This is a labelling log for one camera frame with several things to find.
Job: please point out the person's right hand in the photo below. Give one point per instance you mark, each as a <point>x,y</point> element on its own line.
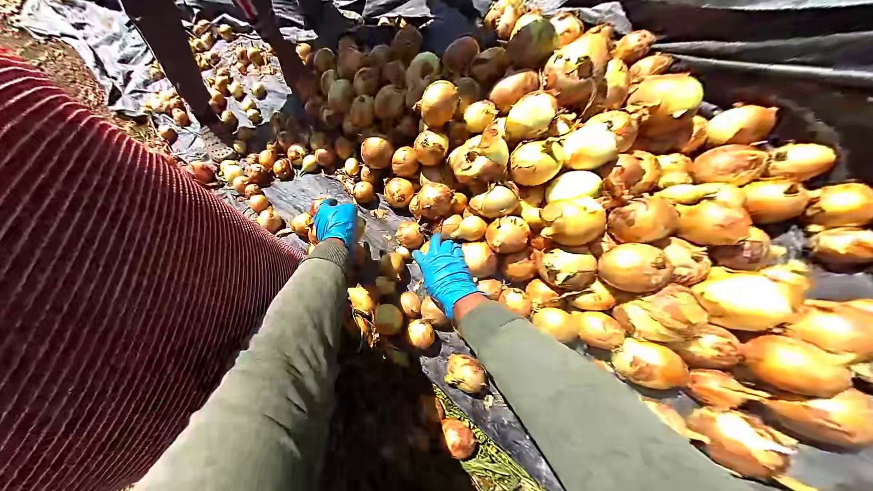
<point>447,275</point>

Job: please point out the person's left hand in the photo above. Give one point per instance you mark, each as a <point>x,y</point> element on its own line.
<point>338,223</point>

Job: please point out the person's right fingers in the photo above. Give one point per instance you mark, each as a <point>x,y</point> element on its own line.
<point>438,247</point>

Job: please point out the person's left fingers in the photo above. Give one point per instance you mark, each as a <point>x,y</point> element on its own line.
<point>327,206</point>

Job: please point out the person's right thumb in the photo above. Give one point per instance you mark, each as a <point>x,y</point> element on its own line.
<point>419,258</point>

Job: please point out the person's right forearm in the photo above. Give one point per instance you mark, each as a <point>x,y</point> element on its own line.
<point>566,392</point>

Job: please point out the person's left forearm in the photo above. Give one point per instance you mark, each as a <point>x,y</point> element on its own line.
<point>283,382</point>

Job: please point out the pile of yellow onions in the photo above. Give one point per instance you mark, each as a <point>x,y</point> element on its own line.
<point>634,267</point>

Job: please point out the dark red mesh sack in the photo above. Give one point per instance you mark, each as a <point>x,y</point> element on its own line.
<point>129,273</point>

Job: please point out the black plastic ground sheet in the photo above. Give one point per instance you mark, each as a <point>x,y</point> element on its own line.
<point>771,58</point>

